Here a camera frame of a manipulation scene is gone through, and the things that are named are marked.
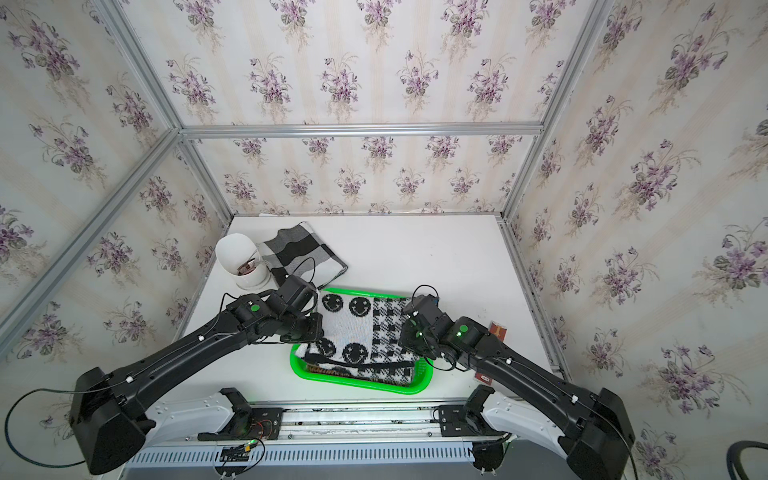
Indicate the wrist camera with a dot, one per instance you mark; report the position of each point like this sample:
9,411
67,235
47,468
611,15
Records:
298,294
426,306

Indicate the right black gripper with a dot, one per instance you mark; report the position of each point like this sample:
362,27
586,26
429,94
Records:
404,341

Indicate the small circuit board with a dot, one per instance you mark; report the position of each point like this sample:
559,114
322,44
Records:
235,454

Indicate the right red snack packet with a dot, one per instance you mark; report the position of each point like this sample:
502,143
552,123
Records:
500,332

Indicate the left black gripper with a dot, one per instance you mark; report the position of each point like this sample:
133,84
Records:
316,333

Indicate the green plastic basket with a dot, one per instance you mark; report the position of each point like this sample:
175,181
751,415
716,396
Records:
354,381

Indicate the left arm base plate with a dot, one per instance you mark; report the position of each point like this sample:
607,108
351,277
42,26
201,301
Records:
258,423

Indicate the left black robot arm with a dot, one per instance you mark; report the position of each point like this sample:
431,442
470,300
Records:
108,413

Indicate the aluminium frame rail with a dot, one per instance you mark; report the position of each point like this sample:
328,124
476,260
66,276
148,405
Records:
184,420

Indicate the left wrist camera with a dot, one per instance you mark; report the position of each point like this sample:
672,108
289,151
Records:
298,294

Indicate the grey black checked scarf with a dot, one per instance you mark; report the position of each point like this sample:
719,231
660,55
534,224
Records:
301,252

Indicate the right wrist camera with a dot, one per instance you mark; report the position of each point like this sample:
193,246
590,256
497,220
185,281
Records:
426,306

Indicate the white tipped cup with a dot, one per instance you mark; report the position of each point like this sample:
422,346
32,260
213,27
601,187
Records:
233,250

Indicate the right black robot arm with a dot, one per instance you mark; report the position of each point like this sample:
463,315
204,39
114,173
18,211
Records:
591,431

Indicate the white smiley houndstooth scarf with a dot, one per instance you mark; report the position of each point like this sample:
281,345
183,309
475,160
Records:
366,336

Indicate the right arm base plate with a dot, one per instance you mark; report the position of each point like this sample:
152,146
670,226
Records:
454,421

